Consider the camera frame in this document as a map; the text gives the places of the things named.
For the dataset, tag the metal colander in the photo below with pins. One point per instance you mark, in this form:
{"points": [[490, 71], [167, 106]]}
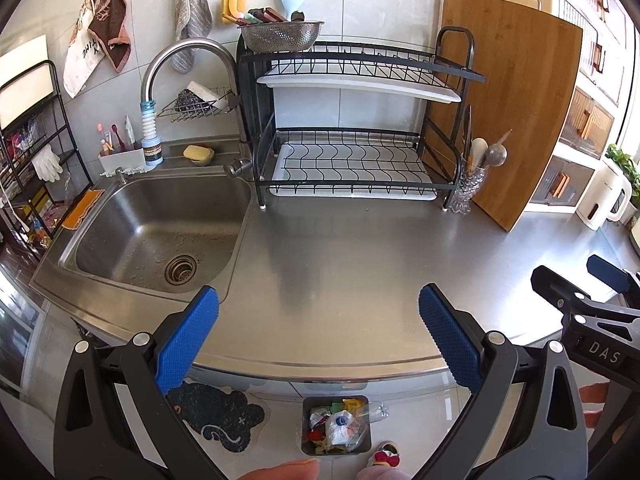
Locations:
{"points": [[280, 37]]}

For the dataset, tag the bamboo cutting board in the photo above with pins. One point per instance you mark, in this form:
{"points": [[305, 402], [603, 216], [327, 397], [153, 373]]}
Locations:
{"points": [[525, 110]]}

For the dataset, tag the black dish rack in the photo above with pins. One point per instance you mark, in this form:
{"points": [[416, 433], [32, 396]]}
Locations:
{"points": [[360, 85]]}

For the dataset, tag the white electric kettle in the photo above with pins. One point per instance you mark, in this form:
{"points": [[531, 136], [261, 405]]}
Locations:
{"points": [[600, 195]]}

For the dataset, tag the blue cap clear plastic bottle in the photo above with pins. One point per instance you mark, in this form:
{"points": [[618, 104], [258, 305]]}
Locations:
{"points": [[340, 432]]}

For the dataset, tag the dark metal utensil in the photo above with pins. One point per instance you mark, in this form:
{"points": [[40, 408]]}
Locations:
{"points": [[467, 130]]}

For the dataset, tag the white storage cabinet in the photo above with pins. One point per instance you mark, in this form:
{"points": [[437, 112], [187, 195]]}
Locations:
{"points": [[580, 157]]}

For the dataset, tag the steel sink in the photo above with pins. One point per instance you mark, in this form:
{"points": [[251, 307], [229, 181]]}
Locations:
{"points": [[150, 240]]}

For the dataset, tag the brown hanging cloth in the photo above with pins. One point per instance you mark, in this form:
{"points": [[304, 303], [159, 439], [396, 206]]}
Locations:
{"points": [[112, 25]]}

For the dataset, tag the orange cloth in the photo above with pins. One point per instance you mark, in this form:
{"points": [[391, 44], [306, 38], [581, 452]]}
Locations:
{"points": [[82, 210]]}

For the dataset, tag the white glove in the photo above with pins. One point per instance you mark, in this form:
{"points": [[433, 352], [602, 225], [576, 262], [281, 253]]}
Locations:
{"points": [[47, 165]]}

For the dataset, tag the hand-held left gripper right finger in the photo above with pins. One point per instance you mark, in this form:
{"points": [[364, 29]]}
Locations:
{"points": [[450, 340]]}

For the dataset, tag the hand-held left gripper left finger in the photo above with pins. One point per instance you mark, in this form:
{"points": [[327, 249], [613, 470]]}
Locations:
{"points": [[187, 340]]}

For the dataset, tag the grey hanging towel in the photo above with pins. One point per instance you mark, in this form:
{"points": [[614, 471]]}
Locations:
{"points": [[192, 10]]}

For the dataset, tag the thin bottle brush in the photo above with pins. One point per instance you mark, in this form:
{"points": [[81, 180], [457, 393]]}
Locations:
{"points": [[502, 137]]}

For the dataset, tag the glass utensil holder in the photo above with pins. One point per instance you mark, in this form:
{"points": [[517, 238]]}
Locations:
{"points": [[467, 190]]}

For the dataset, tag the person's right slipper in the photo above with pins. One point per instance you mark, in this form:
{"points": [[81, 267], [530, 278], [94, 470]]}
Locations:
{"points": [[385, 457]]}

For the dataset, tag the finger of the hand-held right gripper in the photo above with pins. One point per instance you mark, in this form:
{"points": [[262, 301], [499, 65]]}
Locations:
{"points": [[555, 285], [612, 275]]}

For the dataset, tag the metal ladle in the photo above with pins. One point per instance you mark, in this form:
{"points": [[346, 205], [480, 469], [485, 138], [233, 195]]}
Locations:
{"points": [[495, 155]]}

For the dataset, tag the yellow soap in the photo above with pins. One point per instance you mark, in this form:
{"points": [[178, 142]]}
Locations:
{"points": [[195, 152]]}

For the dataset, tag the black trash bin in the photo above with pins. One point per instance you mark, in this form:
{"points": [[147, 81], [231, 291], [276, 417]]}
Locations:
{"points": [[306, 442]]}

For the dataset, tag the white tote bag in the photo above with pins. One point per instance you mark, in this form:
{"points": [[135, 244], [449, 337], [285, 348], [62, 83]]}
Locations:
{"points": [[80, 55]]}

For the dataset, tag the white board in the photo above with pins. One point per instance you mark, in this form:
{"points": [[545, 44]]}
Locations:
{"points": [[25, 85]]}

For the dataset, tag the black cloud floor mat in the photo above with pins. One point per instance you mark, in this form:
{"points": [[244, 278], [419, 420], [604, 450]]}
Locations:
{"points": [[215, 410]]}

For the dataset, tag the person's right leg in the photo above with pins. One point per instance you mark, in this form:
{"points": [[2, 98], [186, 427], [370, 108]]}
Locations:
{"points": [[372, 475]]}

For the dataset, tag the person's left hand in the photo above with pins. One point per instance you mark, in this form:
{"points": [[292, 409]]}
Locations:
{"points": [[285, 471]]}

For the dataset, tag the white spoon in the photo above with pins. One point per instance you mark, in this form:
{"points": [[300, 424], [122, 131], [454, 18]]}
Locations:
{"points": [[478, 147]]}

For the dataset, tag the person's right hand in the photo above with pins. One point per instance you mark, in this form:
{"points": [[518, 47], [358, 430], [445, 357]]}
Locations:
{"points": [[595, 402]]}

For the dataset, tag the metal faucet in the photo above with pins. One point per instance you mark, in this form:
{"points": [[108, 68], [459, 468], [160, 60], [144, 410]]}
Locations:
{"points": [[175, 50]]}

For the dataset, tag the orange snack packet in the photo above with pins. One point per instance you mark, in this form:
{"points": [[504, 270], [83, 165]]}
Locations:
{"points": [[352, 404]]}

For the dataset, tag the steel wool scrubber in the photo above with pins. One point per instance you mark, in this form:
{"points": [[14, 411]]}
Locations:
{"points": [[187, 100]]}

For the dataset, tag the white toothbrush holder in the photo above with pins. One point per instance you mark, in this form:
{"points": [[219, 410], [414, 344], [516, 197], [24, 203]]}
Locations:
{"points": [[122, 162]]}

